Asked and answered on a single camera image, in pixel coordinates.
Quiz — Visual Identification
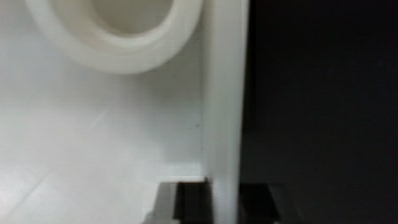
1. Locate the white square table top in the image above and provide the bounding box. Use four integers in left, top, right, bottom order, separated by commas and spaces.
0, 0, 248, 224

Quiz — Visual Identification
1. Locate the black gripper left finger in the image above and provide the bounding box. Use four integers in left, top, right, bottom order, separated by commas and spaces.
172, 182, 213, 224

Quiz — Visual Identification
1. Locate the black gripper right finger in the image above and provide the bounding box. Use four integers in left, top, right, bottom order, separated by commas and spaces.
238, 184, 282, 224

